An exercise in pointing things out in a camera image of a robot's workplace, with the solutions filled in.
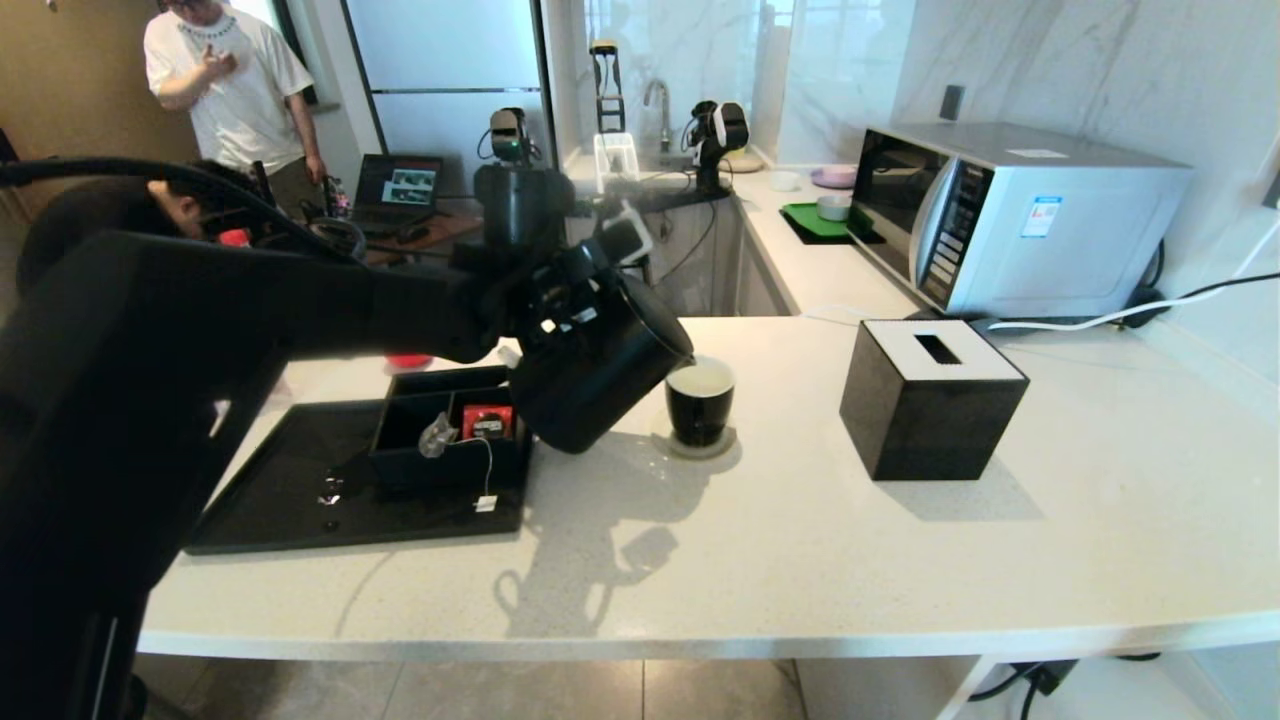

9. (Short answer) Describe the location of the black electric kettle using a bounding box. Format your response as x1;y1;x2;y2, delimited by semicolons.
510;270;697;456

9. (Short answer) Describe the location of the tea bag with white tag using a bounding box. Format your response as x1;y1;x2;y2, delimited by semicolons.
417;412;500;514

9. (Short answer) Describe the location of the brown wooden desk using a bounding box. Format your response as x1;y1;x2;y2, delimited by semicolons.
365;212;489;267

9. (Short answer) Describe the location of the red sachet packet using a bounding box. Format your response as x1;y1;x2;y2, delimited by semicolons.
461;404;515;442

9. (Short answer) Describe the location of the black laptop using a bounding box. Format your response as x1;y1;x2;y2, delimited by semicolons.
350;154;448;237

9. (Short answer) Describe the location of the black upright gripper tool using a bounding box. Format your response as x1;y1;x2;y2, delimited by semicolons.
590;40;629;135

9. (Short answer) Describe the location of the black teleoperation stand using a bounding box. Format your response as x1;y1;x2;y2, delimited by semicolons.
575;183;736;291

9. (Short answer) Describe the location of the grey refrigerator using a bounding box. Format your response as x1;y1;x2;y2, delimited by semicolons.
345;0;576;201

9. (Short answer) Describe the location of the chrome sink faucet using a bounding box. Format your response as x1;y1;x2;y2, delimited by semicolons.
644;80;676;156

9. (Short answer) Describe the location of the grey lower kitchen cabinet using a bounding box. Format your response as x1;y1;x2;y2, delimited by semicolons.
640;195;801;319

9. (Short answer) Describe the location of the black mug white inside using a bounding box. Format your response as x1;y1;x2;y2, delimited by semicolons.
665;356;738;449

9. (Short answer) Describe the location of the black compartment organizer box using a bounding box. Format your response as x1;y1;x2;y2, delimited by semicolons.
370;365;532;493

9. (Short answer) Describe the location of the black handheld controller rig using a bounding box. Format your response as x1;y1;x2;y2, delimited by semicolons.
255;160;363;251

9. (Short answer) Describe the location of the round translucent coaster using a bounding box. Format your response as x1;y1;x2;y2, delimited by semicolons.
651;422;740;462

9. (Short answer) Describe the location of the green tray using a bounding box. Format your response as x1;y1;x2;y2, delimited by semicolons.
779;203;885;248

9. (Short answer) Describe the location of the dark-framed window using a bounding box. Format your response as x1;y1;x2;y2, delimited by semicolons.
255;0;319;106

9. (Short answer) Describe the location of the black rectangular serving tray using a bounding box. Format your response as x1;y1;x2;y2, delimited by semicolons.
184;398;532;557

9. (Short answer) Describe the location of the person in white T-shirt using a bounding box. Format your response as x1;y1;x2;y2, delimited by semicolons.
143;0;329;216

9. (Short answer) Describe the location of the black tissue box white top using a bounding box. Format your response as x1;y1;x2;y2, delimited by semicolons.
838;320;1031;483

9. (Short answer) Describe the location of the person in black clothes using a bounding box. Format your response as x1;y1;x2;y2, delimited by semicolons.
15;160;263;293

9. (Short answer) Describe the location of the brown wooden door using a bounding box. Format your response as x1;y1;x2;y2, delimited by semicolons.
0;0;201;221

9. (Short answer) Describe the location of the silver microwave oven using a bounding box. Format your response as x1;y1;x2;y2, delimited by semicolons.
846;123;1193;321

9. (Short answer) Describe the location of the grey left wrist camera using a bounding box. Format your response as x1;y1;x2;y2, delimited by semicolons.
598;204;657;267

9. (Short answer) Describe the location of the black camera on stand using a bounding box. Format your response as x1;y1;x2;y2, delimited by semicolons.
488;107;544;167

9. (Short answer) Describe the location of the white plastic frame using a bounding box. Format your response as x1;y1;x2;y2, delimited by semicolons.
596;132;641;191

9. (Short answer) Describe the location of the black white teleoperation handle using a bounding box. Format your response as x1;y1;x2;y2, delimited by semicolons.
686;100;751;196

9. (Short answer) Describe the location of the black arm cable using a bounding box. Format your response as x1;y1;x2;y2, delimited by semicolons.
0;157;369;264

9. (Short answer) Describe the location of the white power cable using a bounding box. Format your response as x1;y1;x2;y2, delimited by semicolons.
985;222;1280;336

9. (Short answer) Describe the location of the black charger cable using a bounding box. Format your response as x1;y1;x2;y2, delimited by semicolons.
965;652;1164;720

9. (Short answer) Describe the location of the black microwave power cable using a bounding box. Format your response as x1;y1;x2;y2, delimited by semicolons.
1120;243;1280;321

